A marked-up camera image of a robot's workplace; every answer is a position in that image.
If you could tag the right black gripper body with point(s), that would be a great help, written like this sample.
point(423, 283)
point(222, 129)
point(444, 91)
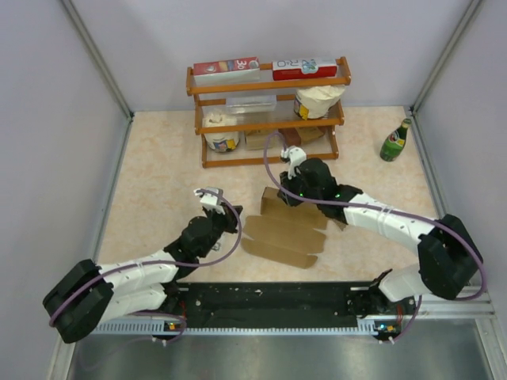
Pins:
point(297, 184)

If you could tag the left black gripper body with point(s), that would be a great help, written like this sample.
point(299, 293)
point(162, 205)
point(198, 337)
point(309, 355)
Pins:
point(219, 222)

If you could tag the brown cardboard box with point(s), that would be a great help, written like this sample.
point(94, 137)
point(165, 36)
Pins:
point(294, 236)

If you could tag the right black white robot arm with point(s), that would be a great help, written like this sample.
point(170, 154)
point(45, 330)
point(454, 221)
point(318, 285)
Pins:
point(447, 256)

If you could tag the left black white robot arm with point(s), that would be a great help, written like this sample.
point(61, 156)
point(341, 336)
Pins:
point(175, 261)

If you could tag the red white wrap box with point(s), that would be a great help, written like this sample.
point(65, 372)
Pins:
point(292, 69)

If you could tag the red white foil box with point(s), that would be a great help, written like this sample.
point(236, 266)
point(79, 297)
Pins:
point(225, 72)

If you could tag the red-brown scouring pad pack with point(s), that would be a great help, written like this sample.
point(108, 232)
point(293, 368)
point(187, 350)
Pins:
point(301, 135)

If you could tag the beige sponge pack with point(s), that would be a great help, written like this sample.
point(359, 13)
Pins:
point(256, 139)

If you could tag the lower toilet paper roll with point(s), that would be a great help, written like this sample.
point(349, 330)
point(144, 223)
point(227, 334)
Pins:
point(224, 141)

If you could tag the toilet paper roll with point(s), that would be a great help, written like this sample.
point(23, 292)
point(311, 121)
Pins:
point(314, 102)
point(224, 141)

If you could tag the orange wooden shelf rack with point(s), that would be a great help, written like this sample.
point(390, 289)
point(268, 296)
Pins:
point(280, 118)

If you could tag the upper toilet paper roll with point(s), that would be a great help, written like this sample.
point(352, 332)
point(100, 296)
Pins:
point(314, 102)

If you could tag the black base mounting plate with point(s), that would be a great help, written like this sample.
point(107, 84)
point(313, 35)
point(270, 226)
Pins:
point(278, 305)

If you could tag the clear plastic container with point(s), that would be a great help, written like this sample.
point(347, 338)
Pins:
point(253, 104)

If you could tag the green glass bottle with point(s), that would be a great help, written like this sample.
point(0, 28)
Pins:
point(395, 142)

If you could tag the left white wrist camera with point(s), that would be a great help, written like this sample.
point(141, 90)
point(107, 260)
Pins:
point(210, 199)

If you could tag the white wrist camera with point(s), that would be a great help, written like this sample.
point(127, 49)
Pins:
point(294, 156)
point(210, 199)

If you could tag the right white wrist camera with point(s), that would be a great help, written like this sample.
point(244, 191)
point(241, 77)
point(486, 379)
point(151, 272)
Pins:
point(294, 156)

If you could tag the aluminium frame rail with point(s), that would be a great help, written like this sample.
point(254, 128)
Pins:
point(470, 302)

